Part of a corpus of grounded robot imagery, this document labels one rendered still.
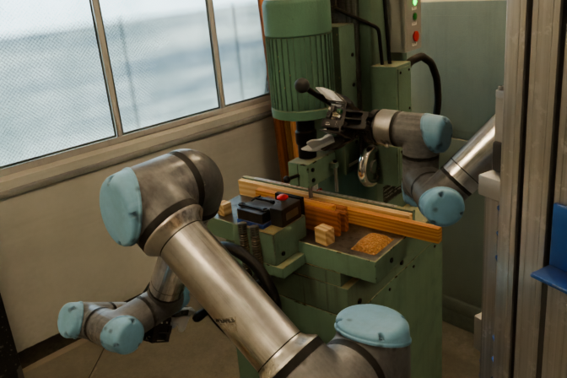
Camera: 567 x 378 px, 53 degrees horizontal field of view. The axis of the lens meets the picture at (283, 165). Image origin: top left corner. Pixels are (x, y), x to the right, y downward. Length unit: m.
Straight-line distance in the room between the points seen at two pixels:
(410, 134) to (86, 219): 1.88
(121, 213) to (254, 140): 2.34
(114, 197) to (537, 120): 0.61
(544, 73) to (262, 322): 0.50
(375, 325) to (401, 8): 1.00
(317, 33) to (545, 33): 0.82
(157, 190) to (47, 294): 1.93
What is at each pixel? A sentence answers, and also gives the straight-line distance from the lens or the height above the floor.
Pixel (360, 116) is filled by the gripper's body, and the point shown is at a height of 1.26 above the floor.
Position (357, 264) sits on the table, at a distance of 1.42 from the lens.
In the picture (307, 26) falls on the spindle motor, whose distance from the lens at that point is 1.45.
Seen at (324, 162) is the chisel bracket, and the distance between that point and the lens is 1.61.
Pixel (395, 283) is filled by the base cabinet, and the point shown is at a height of 0.69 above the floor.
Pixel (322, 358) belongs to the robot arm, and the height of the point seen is 1.05.
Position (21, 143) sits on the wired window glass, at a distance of 2.66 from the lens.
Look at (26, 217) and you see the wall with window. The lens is 2.65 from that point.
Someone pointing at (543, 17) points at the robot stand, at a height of 1.50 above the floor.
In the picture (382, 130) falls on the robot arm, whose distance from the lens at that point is 1.21.
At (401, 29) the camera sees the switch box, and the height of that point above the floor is 1.38.
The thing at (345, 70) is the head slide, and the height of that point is 1.30.
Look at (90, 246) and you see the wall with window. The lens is 2.81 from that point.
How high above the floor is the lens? 1.57
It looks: 19 degrees down
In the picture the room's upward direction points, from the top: 5 degrees counter-clockwise
